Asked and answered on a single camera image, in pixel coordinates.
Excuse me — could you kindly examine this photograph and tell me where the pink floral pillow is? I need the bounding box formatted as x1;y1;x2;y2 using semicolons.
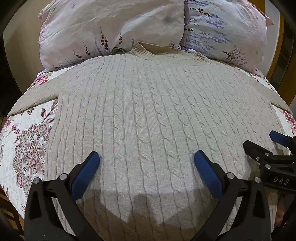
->
38;0;186;73

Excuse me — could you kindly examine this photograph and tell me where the lavender print pillow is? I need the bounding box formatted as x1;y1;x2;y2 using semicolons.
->
179;0;274;73

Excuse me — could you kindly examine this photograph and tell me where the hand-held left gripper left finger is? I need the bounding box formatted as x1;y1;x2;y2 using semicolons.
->
25;151;103;241

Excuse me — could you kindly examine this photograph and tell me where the beige cable-knit sweater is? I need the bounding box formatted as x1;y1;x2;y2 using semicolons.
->
7;42;292;241

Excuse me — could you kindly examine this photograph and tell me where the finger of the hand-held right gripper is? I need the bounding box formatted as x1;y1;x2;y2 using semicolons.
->
270;130;296;148
243;140;281;165

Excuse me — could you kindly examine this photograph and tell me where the person's right hand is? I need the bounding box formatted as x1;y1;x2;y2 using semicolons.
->
277;194;288;223

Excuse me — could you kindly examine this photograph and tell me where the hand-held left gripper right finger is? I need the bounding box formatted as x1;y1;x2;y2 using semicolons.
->
194;150;270;241

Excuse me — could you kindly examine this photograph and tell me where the white floral quilted bedspread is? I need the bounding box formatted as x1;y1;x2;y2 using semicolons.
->
0;67;296;220

